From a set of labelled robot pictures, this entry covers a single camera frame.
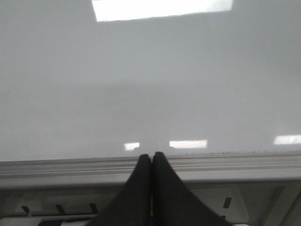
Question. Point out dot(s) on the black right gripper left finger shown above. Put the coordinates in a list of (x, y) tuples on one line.
[(132, 205)]

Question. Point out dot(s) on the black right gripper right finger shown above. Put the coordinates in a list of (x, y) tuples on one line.
[(173, 203)]

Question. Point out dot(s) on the white marker tray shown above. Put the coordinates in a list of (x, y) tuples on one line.
[(262, 204)]

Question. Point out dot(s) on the white whiteboard with aluminium frame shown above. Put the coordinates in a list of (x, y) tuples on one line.
[(219, 93)]

